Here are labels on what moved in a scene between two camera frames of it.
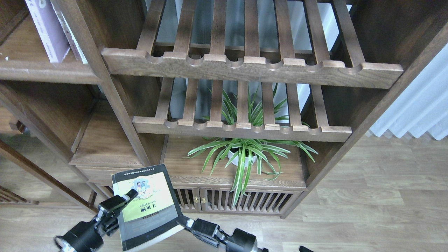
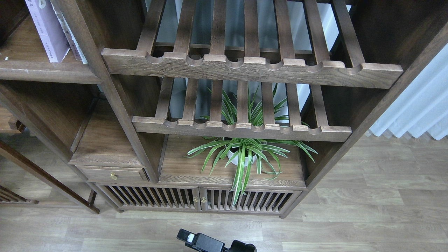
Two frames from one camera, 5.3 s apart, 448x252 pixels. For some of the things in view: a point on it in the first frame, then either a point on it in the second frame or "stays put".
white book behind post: [75, 47] stays put
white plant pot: [235, 161] stays put
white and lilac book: [49, 29] stays put
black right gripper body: [237, 240] to [204, 243]
